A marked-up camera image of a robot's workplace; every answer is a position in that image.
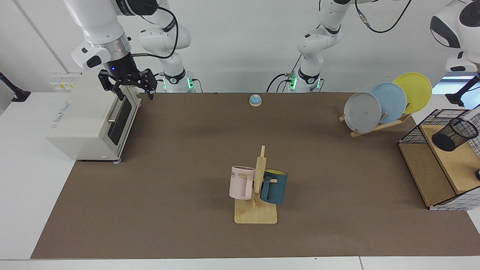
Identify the black mesh pen holder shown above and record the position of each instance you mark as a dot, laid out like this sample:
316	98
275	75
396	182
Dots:
450	138

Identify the pale toaster oven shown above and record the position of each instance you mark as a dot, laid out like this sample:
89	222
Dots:
86	120

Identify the black clamp stand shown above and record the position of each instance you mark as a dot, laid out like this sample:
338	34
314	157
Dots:
17	93
455	98

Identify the small blue round thing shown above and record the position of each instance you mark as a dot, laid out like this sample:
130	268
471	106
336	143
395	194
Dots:
255	99

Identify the brown table cloth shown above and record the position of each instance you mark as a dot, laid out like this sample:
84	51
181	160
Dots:
168	206

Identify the pink cup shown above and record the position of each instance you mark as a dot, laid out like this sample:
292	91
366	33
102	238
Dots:
238	187

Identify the dark teal cup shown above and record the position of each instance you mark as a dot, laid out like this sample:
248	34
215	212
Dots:
277	191

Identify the wooden cup stand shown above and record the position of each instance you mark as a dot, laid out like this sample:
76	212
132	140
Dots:
255	215

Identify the grey plate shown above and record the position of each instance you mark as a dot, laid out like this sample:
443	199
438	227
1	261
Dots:
362	114

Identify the wooden plate rack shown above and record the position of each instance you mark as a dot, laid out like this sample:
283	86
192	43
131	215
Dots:
375	128

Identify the light blue plate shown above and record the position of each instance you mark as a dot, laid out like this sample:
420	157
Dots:
393	101

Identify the yellow plate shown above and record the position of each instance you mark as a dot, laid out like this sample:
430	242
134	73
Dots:
416	90

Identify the white wall socket box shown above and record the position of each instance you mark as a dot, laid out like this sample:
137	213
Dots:
65	80

